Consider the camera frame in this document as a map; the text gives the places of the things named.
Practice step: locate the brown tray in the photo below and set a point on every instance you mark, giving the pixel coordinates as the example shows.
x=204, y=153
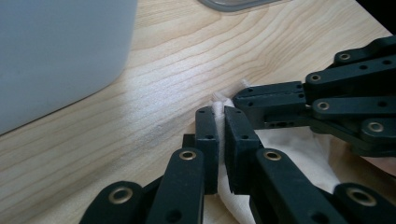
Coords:
x=236, y=5

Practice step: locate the white compartment box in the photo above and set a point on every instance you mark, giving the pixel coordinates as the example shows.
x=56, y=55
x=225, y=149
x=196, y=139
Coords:
x=56, y=56

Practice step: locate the peach sock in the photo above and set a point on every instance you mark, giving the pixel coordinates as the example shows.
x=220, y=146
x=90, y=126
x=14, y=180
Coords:
x=295, y=146

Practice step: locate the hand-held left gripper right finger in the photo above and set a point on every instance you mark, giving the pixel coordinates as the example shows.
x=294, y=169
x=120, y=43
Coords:
x=241, y=146

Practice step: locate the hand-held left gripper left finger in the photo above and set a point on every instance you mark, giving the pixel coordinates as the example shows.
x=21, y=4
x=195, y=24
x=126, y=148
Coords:
x=207, y=124

